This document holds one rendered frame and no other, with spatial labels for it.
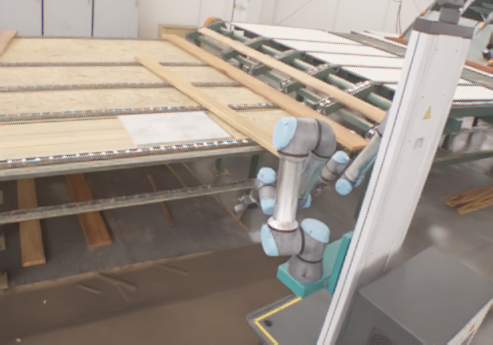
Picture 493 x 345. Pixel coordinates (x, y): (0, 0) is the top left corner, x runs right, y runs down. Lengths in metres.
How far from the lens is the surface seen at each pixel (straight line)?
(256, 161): 3.36
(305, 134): 1.46
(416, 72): 1.40
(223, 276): 2.77
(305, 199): 1.78
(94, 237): 3.02
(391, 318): 1.54
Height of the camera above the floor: 1.83
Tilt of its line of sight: 23 degrees down
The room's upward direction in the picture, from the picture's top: 10 degrees clockwise
